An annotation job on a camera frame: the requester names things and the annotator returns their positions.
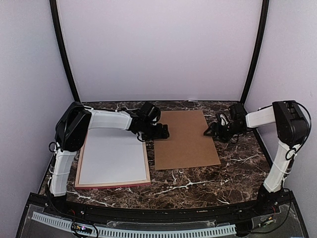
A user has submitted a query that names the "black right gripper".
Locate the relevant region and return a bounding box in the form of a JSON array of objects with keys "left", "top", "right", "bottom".
[{"left": 204, "top": 122, "right": 244, "bottom": 143}]

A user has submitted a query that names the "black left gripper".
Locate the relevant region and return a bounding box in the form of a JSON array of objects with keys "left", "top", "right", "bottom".
[{"left": 142, "top": 121, "right": 170, "bottom": 141}]

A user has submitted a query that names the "brown cardboard backing board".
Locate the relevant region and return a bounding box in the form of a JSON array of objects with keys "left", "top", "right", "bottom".
[{"left": 154, "top": 110, "right": 220, "bottom": 170}]

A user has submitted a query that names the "light wooden picture frame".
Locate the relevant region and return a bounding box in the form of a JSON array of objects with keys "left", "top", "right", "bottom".
[{"left": 74, "top": 128, "right": 152, "bottom": 190}]

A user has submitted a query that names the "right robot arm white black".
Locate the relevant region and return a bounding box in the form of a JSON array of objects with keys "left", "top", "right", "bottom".
[{"left": 204, "top": 100, "right": 312, "bottom": 215}]

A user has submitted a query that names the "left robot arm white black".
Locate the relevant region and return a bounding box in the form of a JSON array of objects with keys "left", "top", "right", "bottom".
[{"left": 48, "top": 102, "right": 169, "bottom": 216}]

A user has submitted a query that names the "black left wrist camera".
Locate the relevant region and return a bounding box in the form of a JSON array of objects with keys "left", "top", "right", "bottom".
[{"left": 140, "top": 102, "right": 161, "bottom": 123}]

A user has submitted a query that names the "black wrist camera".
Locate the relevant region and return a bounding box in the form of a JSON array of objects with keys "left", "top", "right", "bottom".
[
  {"left": 228, "top": 103, "right": 245, "bottom": 120},
  {"left": 140, "top": 102, "right": 161, "bottom": 123}
]

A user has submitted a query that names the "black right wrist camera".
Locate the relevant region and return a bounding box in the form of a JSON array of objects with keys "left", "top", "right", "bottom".
[{"left": 228, "top": 103, "right": 245, "bottom": 120}]

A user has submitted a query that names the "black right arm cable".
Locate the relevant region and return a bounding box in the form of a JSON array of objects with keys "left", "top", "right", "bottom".
[{"left": 284, "top": 100, "right": 313, "bottom": 162}]

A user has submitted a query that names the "white slotted cable duct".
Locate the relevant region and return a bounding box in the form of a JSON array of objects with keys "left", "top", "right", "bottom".
[{"left": 31, "top": 212, "right": 236, "bottom": 238}]

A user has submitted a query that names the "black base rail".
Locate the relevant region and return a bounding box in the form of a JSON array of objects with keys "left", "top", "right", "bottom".
[{"left": 16, "top": 191, "right": 309, "bottom": 238}]

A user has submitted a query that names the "black left corner post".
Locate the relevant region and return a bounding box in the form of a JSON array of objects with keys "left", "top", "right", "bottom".
[{"left": 49, "top": 0, "right": 81, "bottom": 102}]

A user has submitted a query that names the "black corner post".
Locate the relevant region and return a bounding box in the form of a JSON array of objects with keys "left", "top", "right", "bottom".
[
  {"left": 240, "top": 0, "right": 269, "bottom": 105},
  {"left": 49, "top": 0, "right": 81, "bottom": 102}
]

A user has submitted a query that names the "black right corner post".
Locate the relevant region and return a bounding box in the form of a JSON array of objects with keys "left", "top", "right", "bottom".
[{"left": 240, "top": 0, "right": 269, "bottom": 105}]

